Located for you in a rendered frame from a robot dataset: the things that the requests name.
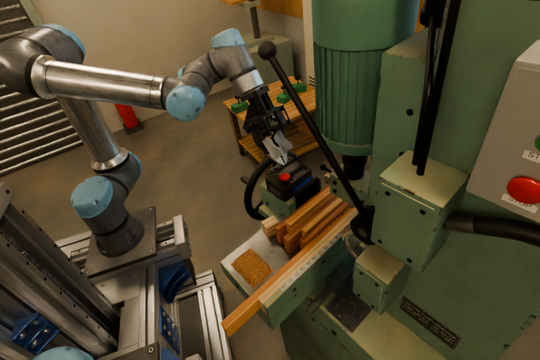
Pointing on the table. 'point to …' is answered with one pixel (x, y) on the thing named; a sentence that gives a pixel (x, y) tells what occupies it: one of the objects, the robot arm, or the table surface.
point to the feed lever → (360, 228)
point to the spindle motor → (357, 48)
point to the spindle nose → (353, 166)
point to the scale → (311, 261)
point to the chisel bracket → (352, 186)
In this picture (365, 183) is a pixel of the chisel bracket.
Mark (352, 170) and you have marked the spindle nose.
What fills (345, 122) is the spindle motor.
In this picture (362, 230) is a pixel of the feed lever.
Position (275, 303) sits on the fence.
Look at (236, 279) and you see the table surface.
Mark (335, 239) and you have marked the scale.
